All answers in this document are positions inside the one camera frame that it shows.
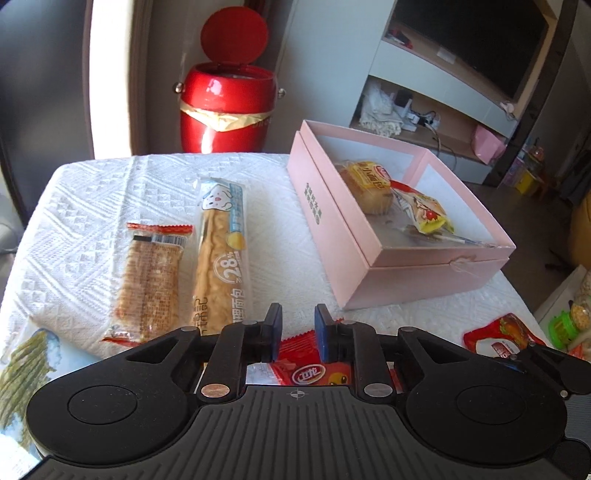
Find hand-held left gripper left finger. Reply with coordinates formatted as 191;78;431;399
117;303;283;402

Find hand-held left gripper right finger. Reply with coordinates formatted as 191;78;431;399
315;303;481;401

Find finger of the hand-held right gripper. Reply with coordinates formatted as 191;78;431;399
508;344;591;403

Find small red snack packet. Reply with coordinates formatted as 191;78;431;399
270;318;402;387

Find large red snack packet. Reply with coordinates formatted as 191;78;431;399
463;313;548;363

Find long bread packet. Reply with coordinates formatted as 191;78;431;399
191;176;252;337

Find pink cardboard box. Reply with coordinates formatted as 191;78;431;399
286;119;517;311

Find wafer biscuit packet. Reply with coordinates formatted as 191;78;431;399
102;222;195;348

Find small yellow cake packet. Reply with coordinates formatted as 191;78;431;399
336;159;396;216

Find small yellow candy packet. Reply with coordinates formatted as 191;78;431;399
392;181;458;237

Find green plastic toy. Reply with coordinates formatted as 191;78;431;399
549;310;583;346

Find yellow corn toy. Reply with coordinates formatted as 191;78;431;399
570;277;591;325

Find yellow toy bin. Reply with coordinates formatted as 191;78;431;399
515;168;537;195

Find pink bag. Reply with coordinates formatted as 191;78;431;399
473;126;507;165

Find white fringed cloth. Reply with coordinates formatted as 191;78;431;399
360;83;403;136

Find white power strip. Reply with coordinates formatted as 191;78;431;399
409;111;442;133

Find small black white device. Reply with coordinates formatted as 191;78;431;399
392;90;414;121

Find red trash bin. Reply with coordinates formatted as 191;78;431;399
173;9;286;154

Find green seaweed snack packet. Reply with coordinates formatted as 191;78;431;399
0;325;63;450

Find white television cabinet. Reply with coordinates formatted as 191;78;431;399
351;0;579;186

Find beige curtain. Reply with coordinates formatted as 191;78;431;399
90;0;154;158

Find red toys on shelf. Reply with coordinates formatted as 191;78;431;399
385;28;414;49

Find black television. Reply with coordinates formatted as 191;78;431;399
394;0;563;101

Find dark grey panel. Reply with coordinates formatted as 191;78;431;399
0;0;95;223

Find black power cable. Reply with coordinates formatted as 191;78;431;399
431;124;459;172

